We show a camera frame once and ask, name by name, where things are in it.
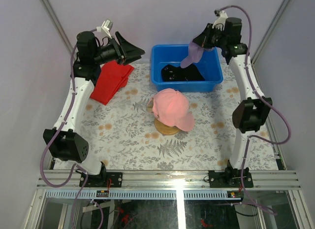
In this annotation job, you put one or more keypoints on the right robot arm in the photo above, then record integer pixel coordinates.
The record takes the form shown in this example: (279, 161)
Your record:
(253, 110)

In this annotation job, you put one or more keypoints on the wooden hat stand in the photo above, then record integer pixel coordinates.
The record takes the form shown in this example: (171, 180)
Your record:
(164, 129)

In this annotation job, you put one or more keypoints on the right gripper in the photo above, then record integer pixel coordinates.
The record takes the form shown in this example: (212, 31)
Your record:
(203, 39)

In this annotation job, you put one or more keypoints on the blue plastic bin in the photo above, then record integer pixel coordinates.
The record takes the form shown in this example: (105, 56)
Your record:
(172, 54)

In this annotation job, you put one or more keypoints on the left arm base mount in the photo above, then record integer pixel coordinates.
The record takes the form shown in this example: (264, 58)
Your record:
(105, 179)

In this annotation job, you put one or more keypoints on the floral table mat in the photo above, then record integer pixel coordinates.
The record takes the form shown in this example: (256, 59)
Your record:
(122, 134)

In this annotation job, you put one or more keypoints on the red folded cloth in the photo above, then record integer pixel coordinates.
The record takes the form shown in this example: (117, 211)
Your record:
(112, 78)

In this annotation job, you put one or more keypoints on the aluminium front rail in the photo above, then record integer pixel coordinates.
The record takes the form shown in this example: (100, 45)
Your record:
(151, 184)

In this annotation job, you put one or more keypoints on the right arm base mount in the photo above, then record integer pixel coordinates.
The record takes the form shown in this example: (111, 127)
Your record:
(229, 178)

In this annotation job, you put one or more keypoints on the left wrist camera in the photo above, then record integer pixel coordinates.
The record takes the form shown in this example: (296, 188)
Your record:
(105, 27)

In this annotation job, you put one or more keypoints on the black cap in bin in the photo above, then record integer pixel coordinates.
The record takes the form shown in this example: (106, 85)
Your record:
(172, 73)

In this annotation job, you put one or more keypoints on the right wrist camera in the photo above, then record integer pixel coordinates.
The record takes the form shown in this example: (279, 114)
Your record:
(220, 21)

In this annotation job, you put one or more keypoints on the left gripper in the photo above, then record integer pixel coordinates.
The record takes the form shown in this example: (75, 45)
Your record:
(131, 52)

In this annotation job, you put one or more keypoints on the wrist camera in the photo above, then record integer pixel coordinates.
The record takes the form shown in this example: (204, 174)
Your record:
(220, 21)
(105, 27)

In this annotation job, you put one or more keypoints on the beige baseball cap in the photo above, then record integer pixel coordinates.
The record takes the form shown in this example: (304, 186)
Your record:
(150, 105)

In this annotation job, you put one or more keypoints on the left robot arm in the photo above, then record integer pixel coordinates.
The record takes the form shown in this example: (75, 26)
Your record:
(64, 141)

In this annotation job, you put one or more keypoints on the purple LA baseball cap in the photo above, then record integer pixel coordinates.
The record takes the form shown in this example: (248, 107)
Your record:
(195, 53)

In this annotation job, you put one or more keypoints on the pink baseball cap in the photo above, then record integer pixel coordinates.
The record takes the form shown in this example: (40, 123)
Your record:
(171, 108)

